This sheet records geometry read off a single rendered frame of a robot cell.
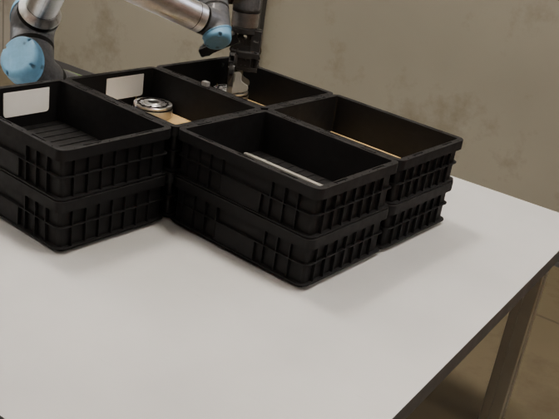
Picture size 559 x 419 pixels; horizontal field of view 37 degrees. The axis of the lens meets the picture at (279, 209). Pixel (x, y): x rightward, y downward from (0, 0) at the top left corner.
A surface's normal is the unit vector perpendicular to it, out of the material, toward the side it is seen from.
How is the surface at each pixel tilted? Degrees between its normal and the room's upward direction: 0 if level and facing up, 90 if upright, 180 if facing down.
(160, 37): 90
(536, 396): 0
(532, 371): 0
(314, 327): 0
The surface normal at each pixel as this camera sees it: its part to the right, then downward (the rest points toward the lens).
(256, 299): 0.14, -0.91
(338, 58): -0.56, 0.26
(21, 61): -0.29, -0.26
